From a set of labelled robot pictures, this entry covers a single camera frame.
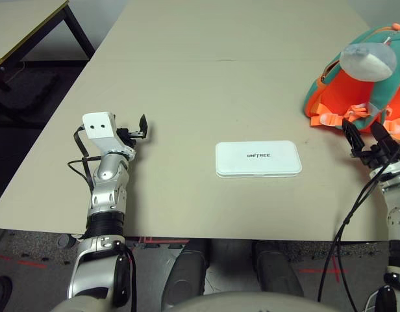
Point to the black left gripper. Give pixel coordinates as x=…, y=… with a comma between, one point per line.
x=133, y=135

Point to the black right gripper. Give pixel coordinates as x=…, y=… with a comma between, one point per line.
x=377, y=154

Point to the teal and orange backpack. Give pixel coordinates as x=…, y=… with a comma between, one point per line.
x=346, y=94

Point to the grey white plush shark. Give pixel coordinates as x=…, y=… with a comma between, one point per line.
x=369, y=61

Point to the white pencil case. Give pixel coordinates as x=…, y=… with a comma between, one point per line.
x=258, y=159

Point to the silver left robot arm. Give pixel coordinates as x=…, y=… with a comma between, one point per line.
x=106, y=191

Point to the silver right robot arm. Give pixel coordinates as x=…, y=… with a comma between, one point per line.
x=398, y=208

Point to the black foam floor mat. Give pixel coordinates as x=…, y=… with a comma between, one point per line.
x=24, y=91

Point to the grey left robot leg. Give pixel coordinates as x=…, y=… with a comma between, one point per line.
x=183, y=276

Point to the grey robot leg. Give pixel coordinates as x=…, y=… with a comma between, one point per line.
x=183, y=276
x=274, y=269

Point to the grey right robot leg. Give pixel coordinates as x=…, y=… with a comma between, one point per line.
x=274, y=269

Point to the black framed side table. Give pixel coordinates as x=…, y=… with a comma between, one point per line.
x=11, y=26

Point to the grey robot torso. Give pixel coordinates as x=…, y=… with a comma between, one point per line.
x=200, y=304

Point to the black shoe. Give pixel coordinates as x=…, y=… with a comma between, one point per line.
x=0, y=292

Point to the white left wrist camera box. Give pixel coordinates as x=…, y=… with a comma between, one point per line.
x=99, y=128

